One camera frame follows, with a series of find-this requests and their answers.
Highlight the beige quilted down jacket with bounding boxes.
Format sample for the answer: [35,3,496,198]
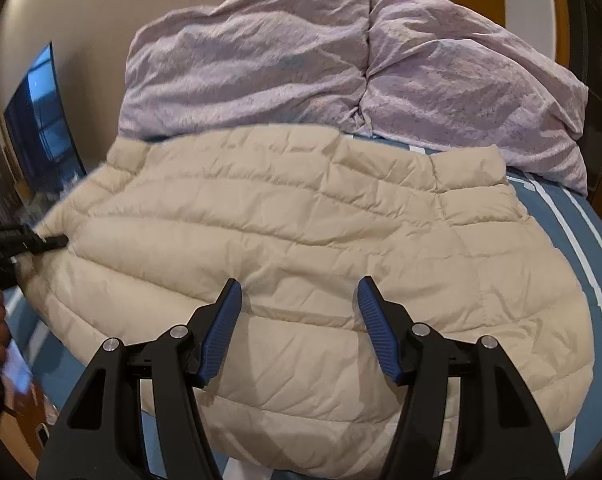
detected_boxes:
[18,123,596,480]

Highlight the blue white-striped bed sheet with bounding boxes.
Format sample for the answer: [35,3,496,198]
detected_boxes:
[0,129,602,480]

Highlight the black flat screen television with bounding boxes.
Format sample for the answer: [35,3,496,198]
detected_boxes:
[4,44,86,194]

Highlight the lilac floral duvet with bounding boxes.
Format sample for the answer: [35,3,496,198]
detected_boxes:
[118,0,588,193]

